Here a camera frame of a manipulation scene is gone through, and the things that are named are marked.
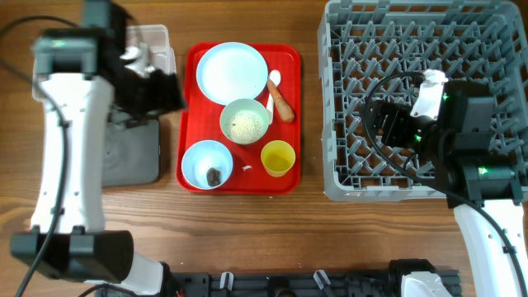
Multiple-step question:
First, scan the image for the green bowl with rice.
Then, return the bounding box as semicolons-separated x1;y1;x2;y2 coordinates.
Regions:
219;99;269;145

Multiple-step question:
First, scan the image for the orange carrot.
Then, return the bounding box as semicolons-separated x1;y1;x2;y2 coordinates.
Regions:
266;79;295;122

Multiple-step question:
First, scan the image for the white plastic spoon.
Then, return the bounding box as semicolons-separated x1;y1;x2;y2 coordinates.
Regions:
266;69;281;125

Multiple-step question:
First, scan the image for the yellow plastic cup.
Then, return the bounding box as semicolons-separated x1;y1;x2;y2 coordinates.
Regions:
261;140;296;177

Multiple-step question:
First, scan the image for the dark food scrap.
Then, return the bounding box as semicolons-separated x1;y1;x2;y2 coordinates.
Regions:
206;167;222;187

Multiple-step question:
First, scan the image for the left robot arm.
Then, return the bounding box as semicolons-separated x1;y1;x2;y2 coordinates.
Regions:
11;1;186;296

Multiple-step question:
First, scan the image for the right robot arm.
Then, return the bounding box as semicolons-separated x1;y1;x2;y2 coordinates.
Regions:
361;78;527;296

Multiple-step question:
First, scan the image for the grey dishwasher rack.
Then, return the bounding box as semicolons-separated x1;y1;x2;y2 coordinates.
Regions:
318;1;527;201

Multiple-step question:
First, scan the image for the clear plastic bin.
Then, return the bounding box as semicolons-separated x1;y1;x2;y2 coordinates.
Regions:
31;24;177;118

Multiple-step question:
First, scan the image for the black tray bin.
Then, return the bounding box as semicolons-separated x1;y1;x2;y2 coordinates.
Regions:
102;111;161;187

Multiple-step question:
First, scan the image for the light blue plate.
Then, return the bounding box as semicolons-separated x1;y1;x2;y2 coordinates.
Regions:
196;42;268;106

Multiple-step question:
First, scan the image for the light blue bowl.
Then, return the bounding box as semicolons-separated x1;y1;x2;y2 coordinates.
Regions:
180;140;233;191

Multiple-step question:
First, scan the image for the red serving tray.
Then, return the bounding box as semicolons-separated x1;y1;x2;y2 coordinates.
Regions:
175;42;302;195

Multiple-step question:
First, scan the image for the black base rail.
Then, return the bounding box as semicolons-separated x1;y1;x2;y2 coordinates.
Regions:
173;270;402;297

